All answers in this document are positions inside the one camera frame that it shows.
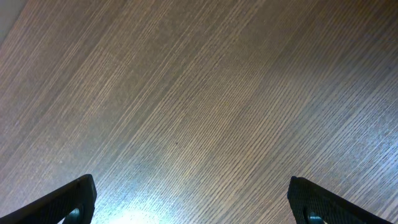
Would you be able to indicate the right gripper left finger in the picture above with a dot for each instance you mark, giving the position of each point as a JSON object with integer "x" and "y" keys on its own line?
{"x": 71, "y": 203}

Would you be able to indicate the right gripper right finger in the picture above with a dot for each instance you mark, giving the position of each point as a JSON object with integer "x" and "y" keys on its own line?
{"x": 311, "y": 203}

